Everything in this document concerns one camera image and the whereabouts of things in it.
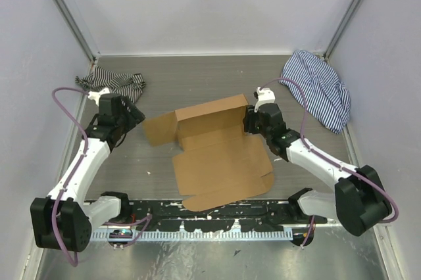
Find brown cardboard box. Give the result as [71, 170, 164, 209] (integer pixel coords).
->
[142, 94, 274, 212]

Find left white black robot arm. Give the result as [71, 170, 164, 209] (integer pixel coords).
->
[30, 88, 145, 253]

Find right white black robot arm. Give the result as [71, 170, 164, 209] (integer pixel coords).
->
[243, 103, 393, 236]

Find black white striped cloth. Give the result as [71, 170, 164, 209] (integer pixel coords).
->
[75, 66, 146, 103]

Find blue white striped cloth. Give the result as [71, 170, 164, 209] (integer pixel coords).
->
[280, 50, 351, 134]

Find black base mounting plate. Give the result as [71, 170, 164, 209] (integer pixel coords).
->
[111, 199, 311, 233]

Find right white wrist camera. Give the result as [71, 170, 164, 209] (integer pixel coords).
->
[254, 87, 276, 112]

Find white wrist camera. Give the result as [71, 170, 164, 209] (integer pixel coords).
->
[254, 87, 276, 112]
[87, 87, 111, 106]

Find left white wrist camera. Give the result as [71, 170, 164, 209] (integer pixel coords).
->
[87, 87, 111, 106]

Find aluminium front rail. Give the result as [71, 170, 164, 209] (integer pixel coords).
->
[32, 201, 109, 228]

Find slotted grey cable duct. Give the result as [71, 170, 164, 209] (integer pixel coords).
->
[90, 229, 294, 242]

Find left aluminium frame post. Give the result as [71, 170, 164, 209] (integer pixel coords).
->
[53, 0, 97, 62]

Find aluminium frame post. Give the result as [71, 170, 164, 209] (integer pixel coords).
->
[323, 0, 364, 60]
[53, 0, 97, 62]

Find right aluminium frame post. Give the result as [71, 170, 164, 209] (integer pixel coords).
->
[323, 0, 364, 60]

